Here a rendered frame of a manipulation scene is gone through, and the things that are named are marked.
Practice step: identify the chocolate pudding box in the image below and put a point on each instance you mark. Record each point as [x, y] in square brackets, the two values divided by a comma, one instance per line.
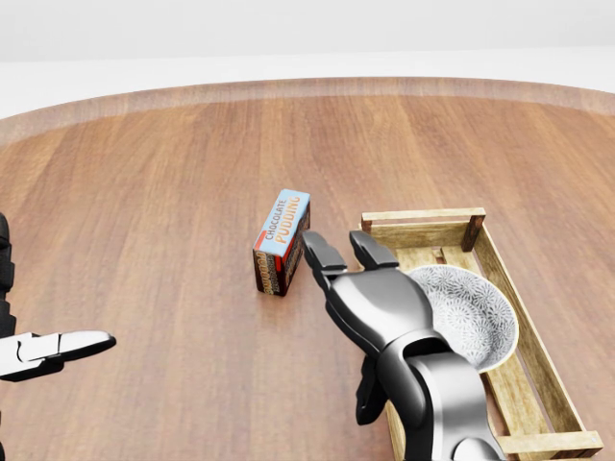
[283, 240]

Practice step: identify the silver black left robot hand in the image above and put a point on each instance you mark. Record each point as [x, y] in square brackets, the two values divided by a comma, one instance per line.
[43, 353]

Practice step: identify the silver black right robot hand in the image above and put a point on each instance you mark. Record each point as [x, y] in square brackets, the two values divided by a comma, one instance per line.
[379, 302]

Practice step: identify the grey patterned bowl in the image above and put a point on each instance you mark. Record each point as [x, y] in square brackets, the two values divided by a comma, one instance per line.
[475, 312]

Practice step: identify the wooden slat tray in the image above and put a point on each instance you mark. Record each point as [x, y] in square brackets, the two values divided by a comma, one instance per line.
[528, 346]

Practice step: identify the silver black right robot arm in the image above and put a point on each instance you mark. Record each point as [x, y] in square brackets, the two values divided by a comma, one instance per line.
[447, 398]

